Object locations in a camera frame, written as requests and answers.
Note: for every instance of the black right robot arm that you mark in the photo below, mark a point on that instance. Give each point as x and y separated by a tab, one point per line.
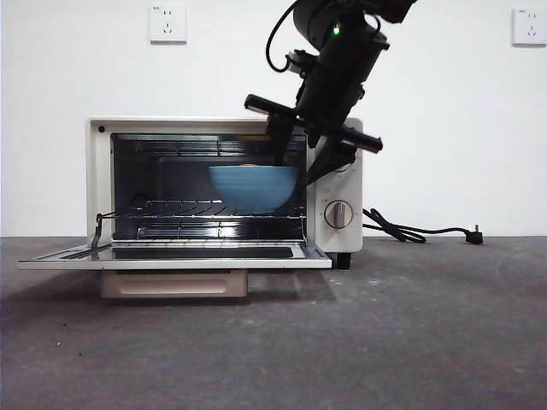
350	47

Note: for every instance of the glass oven door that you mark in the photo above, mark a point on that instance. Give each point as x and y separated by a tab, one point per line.
171	262

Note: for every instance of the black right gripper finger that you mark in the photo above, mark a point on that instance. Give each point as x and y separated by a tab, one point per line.
281	141
333	160

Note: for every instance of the white wall socket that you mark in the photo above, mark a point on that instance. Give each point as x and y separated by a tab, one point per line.
168	25
531	27

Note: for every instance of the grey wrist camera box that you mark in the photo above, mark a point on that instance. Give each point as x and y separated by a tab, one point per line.
301	64

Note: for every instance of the white Toshiba toaster oven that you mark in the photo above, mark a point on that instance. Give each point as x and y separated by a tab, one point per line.
100	171

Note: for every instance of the beige oven dial knob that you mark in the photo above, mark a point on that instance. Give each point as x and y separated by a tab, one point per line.
339	214

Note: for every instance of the blue ribbed bowl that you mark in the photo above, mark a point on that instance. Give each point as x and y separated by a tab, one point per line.
254	190

